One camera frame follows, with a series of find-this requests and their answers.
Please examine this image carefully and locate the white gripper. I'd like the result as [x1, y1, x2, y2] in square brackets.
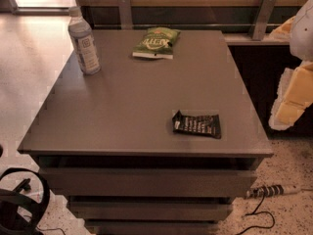
[268, 0, 313, 130]

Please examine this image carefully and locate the black rxbar chocolate wrapper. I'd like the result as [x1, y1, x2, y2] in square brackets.
[172, 111, 222, 139]

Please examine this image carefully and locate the clear plastic water bottle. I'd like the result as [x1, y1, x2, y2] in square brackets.
[67, 6, 101, 74]

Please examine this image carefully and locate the white power strip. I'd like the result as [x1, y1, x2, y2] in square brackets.
[246, 184, 301, 199]

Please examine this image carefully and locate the green chip bag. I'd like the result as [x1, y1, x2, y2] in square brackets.
[132, 27, 180, 60]

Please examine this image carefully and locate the grey drawer cabinet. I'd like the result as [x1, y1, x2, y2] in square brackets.
[20, 30, 271, 235]

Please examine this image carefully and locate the wooden wall shelf rail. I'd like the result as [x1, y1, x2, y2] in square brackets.
[76, 0, 307, 41]

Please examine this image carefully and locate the black power cable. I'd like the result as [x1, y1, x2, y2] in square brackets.
[235, 189, 276, 235]

